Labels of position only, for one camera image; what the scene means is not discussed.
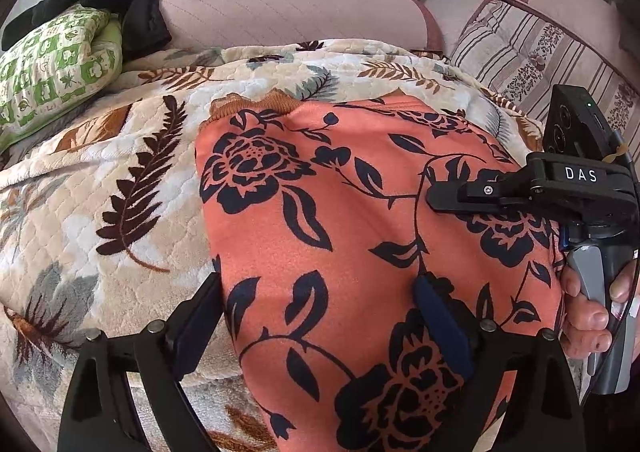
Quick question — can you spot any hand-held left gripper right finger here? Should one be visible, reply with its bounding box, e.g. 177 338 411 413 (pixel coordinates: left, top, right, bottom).
412 274 586 452

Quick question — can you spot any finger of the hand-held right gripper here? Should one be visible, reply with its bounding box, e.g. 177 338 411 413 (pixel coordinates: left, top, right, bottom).
426 168 532 213

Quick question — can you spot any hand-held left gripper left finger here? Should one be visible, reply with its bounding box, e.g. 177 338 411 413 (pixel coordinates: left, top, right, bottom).
57 272 224 452

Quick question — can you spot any orange floral garment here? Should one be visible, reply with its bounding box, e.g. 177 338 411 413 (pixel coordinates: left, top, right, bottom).
195 94 569 452

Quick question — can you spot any person's right hand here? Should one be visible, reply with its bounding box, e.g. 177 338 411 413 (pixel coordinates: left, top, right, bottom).
557 259 640 364

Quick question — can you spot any striped cushion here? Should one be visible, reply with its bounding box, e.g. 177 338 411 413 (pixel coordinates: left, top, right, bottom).
449 0 640 145

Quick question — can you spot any leaf print blanket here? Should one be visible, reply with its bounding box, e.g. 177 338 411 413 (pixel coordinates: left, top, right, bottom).
0 38 547 452

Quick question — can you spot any pink sofa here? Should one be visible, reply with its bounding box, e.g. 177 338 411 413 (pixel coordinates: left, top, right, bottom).
155 0 623 56

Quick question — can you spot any green patterned pillow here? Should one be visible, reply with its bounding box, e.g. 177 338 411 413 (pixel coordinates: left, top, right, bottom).
0 4 124 153

